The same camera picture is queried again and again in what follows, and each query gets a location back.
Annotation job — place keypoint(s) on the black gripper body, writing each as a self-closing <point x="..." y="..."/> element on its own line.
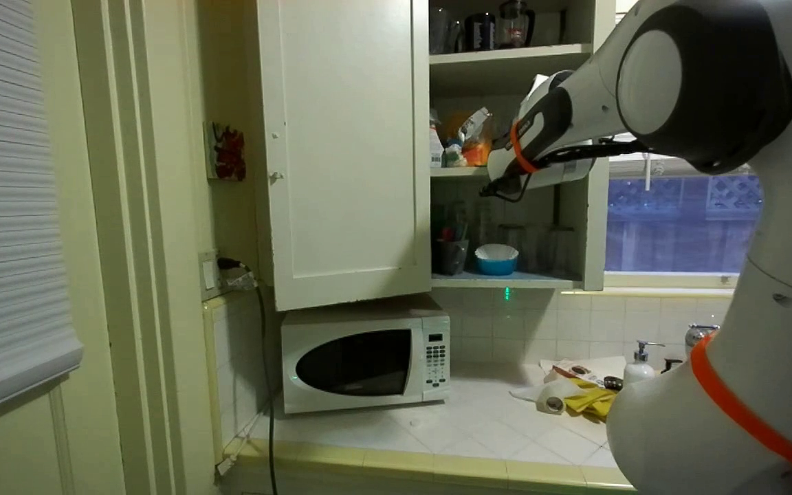
<point x="518" y="177"/>

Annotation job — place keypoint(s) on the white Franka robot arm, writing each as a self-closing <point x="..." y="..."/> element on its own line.
<point x="744" y="275"/>

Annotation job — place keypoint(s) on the open cabinet with shelves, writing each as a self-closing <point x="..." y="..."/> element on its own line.
<point x="507" y="264"/>

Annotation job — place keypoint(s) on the open white cabinet door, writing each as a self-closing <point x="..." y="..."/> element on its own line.
<point x="594" y="228"/>

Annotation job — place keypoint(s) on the closed white cabinet door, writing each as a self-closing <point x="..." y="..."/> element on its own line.
<point x="345" y="147"/>

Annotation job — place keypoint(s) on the orange packet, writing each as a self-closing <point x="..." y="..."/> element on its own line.
<point x="476" y="152"/>

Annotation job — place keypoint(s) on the small white bottle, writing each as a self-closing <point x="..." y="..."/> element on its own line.
<point x="436" y="149"/>

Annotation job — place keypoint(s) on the blue bowl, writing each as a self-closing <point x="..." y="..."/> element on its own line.
<point x="496" y="262"/>

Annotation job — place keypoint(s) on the dark cup with utensils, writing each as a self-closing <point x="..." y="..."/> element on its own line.
<point x="452" y="255"/>

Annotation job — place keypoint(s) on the dark glass jar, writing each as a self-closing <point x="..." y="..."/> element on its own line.
<point x="513" y="24"/>

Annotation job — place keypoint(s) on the white pump soap bottle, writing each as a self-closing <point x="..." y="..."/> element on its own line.
<point x="639" y="365"/>

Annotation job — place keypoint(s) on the white microwave oven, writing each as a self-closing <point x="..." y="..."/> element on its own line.
<point x="358" y="361"/>

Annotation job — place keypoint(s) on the chrome top white dispenser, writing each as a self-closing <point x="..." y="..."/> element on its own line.
<point x="701" y="335"/>

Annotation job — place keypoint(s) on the white door blinds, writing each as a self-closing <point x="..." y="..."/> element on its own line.
<point x="12" y="200"/>

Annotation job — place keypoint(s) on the cream panelled door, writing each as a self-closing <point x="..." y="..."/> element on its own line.
<point x="12" y="456"/>

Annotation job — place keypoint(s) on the red wall decoration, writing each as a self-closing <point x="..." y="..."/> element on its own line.
<point x="230" y="152"/>

